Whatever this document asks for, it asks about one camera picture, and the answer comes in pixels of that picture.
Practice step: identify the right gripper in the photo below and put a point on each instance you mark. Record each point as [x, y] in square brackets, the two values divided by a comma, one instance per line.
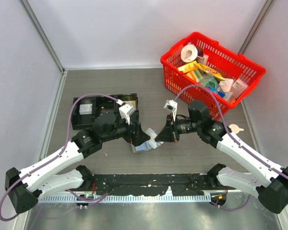
[169, 133]

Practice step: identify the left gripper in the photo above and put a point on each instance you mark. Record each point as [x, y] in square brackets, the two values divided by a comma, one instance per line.
[138, 136]

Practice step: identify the silver VIP card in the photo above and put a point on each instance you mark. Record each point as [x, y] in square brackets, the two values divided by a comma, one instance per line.
[151, 133]

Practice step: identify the grey card holder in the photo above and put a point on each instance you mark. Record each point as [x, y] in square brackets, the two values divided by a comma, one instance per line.
[148, 145]

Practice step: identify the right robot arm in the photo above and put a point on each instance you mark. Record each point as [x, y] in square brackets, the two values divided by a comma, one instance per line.
[265, 180]

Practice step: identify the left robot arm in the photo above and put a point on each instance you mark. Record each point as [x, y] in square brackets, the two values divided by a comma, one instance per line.
[27, 186]

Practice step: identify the gold card in tray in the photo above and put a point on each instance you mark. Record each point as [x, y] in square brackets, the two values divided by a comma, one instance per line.
[133, 103]

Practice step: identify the silver card in tray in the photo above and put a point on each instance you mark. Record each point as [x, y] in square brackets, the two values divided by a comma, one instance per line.
[85, 109]

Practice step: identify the black three-slot tray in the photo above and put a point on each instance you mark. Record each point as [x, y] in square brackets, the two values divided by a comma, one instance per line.
[101, 106]

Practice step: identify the green packet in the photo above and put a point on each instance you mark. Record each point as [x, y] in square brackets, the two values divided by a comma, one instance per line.
[208, 80]

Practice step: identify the beige round tag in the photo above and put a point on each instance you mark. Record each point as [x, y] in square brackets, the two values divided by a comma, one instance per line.
[235, 128]

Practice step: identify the yellow snack box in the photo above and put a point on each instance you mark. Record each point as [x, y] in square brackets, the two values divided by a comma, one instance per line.
[196, 71]

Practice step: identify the red shopping basket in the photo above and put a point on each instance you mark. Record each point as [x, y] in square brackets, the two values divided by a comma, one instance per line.
[230, 65]

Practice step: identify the white tape roll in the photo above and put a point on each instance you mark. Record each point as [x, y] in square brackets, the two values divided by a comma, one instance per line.
[189, 53]

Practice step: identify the pink white packet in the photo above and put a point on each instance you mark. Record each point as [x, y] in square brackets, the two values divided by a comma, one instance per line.
[238, 88]

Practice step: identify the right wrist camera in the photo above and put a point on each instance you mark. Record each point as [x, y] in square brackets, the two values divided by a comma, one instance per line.
[171, 106]

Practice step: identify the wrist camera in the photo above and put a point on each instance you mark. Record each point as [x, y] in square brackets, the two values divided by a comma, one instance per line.
[126, 110]
[171, 106]

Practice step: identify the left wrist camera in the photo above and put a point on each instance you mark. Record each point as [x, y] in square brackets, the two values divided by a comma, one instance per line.
[126, 110]

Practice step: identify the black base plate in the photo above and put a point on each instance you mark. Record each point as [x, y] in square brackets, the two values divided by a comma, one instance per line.
[181, 184]

